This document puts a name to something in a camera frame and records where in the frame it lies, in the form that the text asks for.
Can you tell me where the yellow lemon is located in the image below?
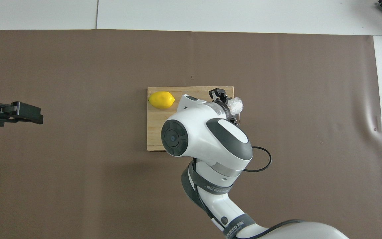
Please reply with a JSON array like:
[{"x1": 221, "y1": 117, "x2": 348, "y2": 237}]
[{"x1": 148, "y1": 91, "x2": 175, "y2": 110}]

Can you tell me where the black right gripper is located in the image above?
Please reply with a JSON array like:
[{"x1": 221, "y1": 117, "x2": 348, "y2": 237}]
[{"x1": 209, "y1": 88, "x2": 238, "y2": 125}]

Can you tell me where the clear cut glass tumbler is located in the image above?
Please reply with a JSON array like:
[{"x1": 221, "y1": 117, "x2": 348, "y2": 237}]
[{"x1": 227, "y1": 97, "x2": 244, "y2": 114}]

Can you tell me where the brown paper table mat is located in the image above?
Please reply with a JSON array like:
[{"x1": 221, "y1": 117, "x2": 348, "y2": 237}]
[{"x1": 0, "y1": 29, "x2": 382, "y2": 239}]

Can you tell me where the wooden cutting board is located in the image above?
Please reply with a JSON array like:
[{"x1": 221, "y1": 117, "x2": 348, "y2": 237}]
[{"x1": 147, "y1": 86, "x2": 240, "y2": 152}]

